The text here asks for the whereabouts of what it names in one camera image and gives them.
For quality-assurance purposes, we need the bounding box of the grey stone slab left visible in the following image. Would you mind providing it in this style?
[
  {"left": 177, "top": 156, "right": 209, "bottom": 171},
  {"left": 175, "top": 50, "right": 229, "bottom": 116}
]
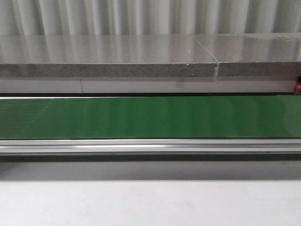
[{"left": 0, "top": 35, "right": 216, "bottom": 78}]

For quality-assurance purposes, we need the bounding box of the grey stone slab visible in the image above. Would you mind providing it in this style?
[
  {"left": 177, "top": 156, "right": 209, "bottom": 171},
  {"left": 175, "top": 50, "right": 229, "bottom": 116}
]
[
  {"left": 0, "top": 35, "right": 216, "bottom": 78},
  {"left": 195, "top": 33, "right": 301, "bottom": 80}
]

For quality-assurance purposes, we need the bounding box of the green conveyor belt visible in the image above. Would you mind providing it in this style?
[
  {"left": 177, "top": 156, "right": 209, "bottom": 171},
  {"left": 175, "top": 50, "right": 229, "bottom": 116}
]
[{"left": 0, "top": 95, "right": 301, "bottom": 139}]

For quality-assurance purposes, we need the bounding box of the grey stone slab right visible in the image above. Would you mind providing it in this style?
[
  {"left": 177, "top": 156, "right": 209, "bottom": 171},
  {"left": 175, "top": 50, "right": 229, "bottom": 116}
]
[{"left": 195, "top": 33, "right": 301, "bottom": 80}]

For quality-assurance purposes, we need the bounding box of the red plastic tray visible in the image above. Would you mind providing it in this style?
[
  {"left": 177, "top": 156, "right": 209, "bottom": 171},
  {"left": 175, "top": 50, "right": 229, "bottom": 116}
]
[{"left": 294, "top": 76, "right": 301, "bottom": 96}]

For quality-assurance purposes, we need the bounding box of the white pleated curtain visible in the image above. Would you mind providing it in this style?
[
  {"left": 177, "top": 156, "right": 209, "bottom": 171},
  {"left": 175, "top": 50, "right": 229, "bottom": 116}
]
[{"left": 0, "top": 0, "right": 301, "bottom": 35}]

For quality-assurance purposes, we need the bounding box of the aluminium conveyor frame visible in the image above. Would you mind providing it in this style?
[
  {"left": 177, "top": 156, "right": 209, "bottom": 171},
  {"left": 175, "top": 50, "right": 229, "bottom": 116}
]
[{"left": 0, "top": 138, "right": 301, "bottom": 156}]

